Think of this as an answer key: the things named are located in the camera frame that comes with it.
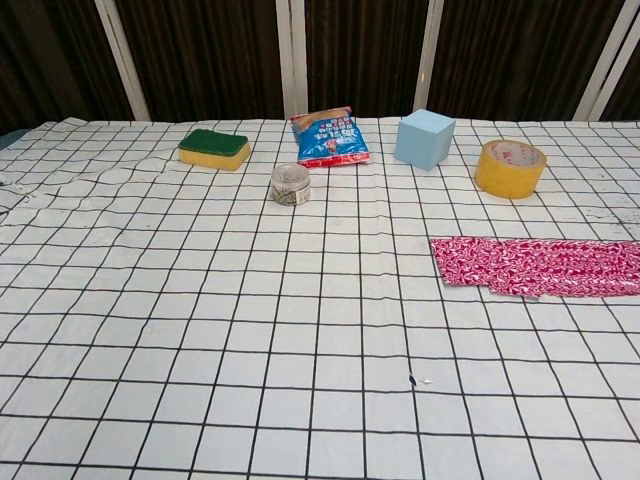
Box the red white patterned cloth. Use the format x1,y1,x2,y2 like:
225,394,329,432
482,238,640,300

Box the clear round jar of clips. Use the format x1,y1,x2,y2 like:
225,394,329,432
270,163,312,206

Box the blue and red snack bag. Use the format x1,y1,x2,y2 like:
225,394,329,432
290,105,374,170

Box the yellow sponge with green pad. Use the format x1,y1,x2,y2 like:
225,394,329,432
178,128,252,173

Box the light blue foam cube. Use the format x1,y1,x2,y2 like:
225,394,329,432
393,109,456,173

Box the white black-grid tablecloth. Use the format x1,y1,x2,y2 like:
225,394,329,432
0,115,640,480

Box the yellow packing tape roll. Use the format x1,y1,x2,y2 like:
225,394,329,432
473,139,548,200

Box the dark brown slatted backdrop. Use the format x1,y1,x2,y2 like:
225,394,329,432
0,0,640,135

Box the white frame post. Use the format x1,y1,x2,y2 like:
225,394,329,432
574,0,640,122
94,0,153,122
275,0,311,120
413,0,447,116

